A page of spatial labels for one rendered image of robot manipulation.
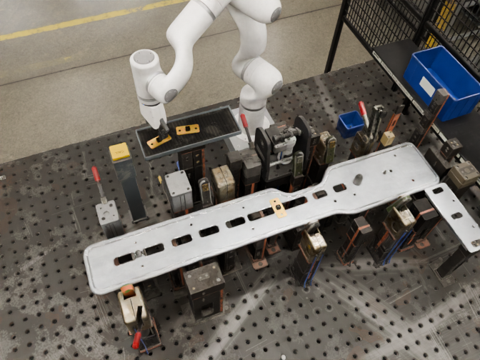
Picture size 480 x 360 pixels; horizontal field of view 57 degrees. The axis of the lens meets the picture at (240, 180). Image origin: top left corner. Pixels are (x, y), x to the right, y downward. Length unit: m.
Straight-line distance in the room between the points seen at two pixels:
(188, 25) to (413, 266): 1.33
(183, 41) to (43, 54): 2.69
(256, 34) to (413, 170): 0.82
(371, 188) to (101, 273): 1.04
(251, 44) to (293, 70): 1.99
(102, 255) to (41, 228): 0.54
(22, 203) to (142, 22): 2.34
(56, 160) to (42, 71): 1.65
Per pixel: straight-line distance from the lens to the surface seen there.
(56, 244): 2.03
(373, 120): 1.79
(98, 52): 3.87
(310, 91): 2.50
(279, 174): 1.79
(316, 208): 1.69
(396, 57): 2.31
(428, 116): 2.03
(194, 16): 1.39
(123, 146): 1.64
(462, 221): 1.86
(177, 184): 1.58
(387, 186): 1.82
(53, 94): 3.62
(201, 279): 1.50
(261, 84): 1.81
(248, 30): 1.66
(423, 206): 1.85
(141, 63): 1.34
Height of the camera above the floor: 2.43
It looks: 56 degrees down
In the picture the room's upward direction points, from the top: 4 degrees clockwise
